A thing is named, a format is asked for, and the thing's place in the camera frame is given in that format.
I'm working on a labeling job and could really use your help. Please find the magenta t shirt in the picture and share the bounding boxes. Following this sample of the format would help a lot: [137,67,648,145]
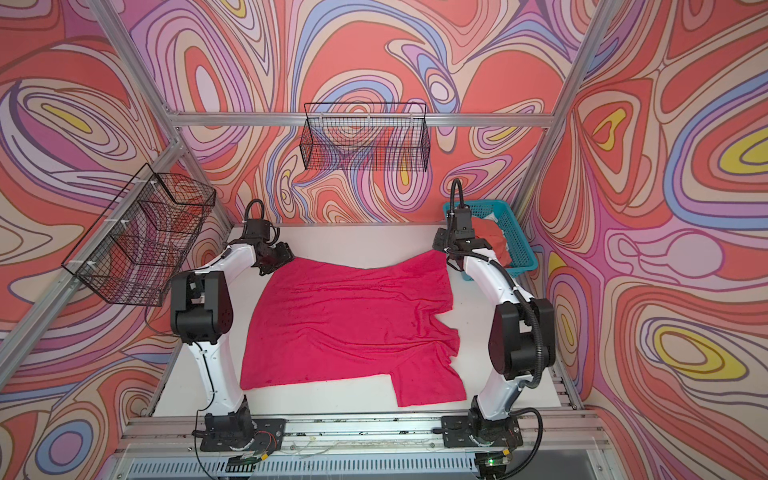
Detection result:
[240,251,467,407]

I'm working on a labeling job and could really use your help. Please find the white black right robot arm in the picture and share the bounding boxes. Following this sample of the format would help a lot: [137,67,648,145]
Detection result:
[433,179,556,452]

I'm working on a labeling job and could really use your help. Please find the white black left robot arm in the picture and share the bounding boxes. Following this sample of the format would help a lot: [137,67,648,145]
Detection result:
[170,199,294,453]

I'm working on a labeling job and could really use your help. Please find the coral red t shirt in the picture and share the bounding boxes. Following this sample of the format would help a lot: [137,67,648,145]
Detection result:
[472,217,512,267]

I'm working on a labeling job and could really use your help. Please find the teal plastic basket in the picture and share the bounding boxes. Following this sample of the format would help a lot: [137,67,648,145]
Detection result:
[465,200,538,278]

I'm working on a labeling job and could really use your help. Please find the aluminium horizontal back bar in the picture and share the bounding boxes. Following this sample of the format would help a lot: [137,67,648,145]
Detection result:
[168,112,555,128]

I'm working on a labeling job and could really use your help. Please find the aluminium frame corner post right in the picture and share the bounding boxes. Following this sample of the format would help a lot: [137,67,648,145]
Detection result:
[512,1,623,220]

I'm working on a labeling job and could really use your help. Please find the aluminium frame corner post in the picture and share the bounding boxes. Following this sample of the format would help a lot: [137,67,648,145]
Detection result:
[89,0,235,229]
[512,1,623,220]

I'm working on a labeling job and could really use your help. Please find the black wire basket left wall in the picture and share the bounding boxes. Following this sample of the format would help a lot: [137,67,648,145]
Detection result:
[61,164,216,307]

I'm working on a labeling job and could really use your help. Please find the black wire basket wall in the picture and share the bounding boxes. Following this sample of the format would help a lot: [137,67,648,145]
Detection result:
[61,164,216,307]
[299,100,431,172]

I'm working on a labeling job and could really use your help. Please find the black wire basket back wall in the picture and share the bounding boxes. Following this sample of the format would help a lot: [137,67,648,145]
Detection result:
[299,100,431,172]

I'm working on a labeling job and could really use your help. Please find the aluminium frame corner post left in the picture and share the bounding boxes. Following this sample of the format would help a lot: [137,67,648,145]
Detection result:
[89,0,235,229]

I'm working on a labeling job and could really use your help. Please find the aluminium left wall bar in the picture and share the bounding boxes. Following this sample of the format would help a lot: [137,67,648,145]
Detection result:
[1,140,182,386]

